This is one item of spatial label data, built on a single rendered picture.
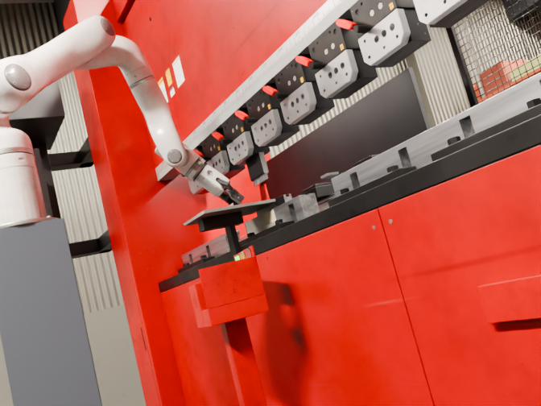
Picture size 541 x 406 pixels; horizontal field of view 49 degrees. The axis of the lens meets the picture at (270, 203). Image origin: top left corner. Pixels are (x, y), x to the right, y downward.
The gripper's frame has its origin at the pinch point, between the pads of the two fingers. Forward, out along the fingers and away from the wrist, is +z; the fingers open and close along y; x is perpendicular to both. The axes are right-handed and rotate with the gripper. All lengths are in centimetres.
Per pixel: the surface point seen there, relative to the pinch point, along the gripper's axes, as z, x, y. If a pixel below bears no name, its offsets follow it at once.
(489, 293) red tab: 40, 19, -99
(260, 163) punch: -0.9, -14.4, -4.1
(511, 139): 24, 0, -111
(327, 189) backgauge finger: 23.7, -23.6, -2.4
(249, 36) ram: -30, -39, -22
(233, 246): 8.4, 14.6, -4.0
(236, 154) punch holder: -9.2, -14.9, 3.7
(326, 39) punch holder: -11, -31, -58
